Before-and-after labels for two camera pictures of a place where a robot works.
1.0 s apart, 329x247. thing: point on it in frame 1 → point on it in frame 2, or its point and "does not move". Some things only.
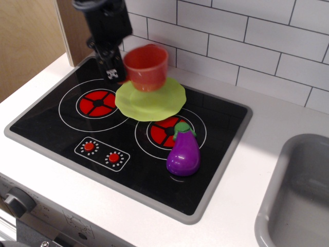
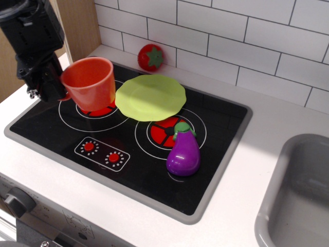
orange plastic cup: x=146 y=67 → x=91 y=82
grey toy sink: x=295 y=212 does not move
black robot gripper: x=109 y=23 → x=35 y=35
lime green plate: x=150 y=106 does not move
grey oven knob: x=19 y=201 does not move
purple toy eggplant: x=184 y=158 does not move
